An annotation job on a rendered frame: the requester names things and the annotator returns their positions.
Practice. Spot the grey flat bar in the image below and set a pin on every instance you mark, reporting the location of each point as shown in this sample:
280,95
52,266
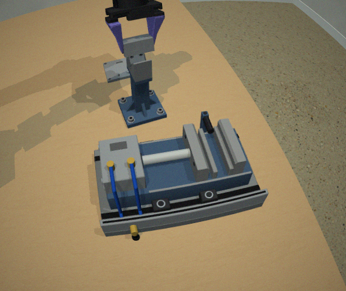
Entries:
223,151
210,160

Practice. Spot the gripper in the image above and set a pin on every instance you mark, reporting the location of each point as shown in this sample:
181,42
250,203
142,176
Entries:
132,10

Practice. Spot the grey slotted metal block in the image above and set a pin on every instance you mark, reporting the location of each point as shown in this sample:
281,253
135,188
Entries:
137,45

